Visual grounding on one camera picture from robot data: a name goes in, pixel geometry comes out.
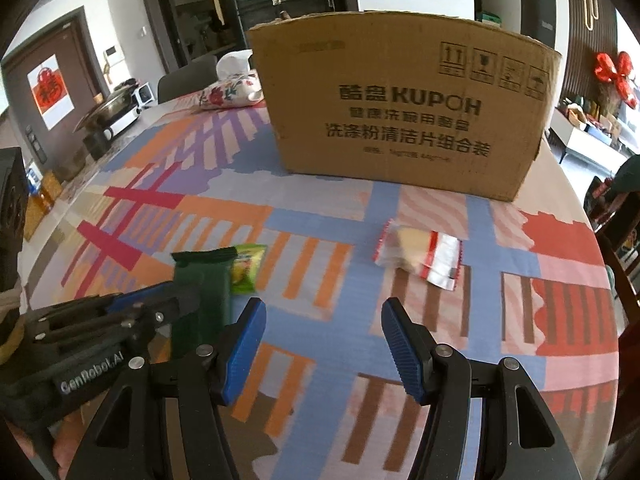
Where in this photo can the dark wooden chair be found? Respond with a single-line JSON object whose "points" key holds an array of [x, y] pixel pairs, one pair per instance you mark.
{"points": [[617, 260]]}

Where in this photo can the white electric cooker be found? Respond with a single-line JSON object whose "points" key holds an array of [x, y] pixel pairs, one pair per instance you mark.
{"points": [[125, 122]]}

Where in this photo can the small white appliance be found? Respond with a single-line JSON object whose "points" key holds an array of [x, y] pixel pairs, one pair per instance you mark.
{"points": [[144, 94]]}

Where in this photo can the clear red-edged snack packet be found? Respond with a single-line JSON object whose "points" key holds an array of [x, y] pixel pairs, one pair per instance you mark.
{"points": [[417, 255]]}

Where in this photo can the slatted wall panel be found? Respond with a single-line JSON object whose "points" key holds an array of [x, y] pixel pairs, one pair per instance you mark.
{"points": [[590, 25]]}

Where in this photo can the green yellow snack packet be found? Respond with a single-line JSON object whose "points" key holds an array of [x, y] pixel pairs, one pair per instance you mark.
{"points": [[246, 269]]}

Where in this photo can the metal cooking pot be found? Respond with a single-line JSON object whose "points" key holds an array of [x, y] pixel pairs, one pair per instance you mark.
{"points": [[107, 107]]}

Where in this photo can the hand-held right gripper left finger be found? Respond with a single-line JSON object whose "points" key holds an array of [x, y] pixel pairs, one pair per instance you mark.
{"points": [[245, 350]]}

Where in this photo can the person's left hand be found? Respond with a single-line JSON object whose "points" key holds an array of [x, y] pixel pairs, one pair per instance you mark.
{"points": [[72, 440]]}

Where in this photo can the brown wooden door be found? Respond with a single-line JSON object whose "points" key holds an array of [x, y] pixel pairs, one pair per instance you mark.
{"points": [[65, 50]]}

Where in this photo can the dark green snack packet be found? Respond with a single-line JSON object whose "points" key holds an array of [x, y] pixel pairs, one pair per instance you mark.
{"points": [[210, 285]]}

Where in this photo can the white low cabinet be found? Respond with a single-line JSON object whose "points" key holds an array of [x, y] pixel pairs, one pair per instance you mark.
{"points": [[590, 135]]}

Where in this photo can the red paper door poster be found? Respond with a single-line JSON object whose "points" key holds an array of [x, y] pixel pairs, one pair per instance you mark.
{"points": [[50, 92]]}

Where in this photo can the dark garment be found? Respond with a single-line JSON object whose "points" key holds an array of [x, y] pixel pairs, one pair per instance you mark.
{"points": [[629, 175]]}

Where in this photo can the floral tissue pouch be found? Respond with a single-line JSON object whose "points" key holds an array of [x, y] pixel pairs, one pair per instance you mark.
{"points": [[227, 90]]}

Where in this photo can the brown cardboard box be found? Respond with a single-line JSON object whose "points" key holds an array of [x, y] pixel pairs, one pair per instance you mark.
{"points": [[400, 110]]}

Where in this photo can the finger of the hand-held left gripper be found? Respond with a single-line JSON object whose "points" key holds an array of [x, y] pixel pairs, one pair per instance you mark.
{"points": [[140, 297], [160, 317]]}

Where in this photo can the red foil balloon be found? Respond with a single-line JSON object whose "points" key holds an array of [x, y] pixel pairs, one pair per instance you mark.
{"points": [[617, 75]]}

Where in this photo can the dark cup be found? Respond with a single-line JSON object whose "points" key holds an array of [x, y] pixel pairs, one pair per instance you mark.
{"points": [[97, 145]]}

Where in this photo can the blue-capped drink bottle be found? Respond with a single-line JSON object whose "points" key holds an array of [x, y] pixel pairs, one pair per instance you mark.
{"points": [[42, 187]]}

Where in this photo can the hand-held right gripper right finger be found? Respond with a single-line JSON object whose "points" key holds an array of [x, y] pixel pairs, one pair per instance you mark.
{"points": [[400, 355]]}

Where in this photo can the grey dining chair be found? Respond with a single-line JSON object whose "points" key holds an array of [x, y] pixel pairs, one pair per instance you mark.
{"points": [[187, 80]]}

